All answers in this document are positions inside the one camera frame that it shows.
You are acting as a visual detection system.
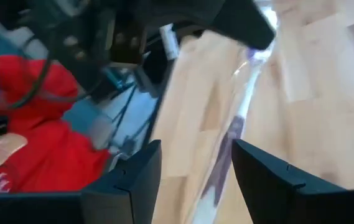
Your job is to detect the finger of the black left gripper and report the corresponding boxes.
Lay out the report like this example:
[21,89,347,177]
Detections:
[212,0,276,51]

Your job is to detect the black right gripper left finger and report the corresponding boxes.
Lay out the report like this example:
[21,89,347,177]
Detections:
[0,139,162,224]

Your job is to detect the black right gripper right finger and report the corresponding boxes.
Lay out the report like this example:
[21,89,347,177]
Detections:
[231,139,354,224]

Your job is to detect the blue toothbrush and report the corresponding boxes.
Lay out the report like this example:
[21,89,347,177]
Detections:
[192,46,272,224]

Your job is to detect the white label strip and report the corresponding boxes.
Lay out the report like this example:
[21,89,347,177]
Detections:
[159,23,180,60]

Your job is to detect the red cloth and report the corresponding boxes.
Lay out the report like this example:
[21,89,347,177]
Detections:
[0,55,111,194]

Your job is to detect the black thin cable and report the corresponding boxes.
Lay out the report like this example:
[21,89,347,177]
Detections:
[109,83,139,147]

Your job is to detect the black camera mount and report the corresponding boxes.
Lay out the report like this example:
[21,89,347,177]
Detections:
[17,0,152,103]

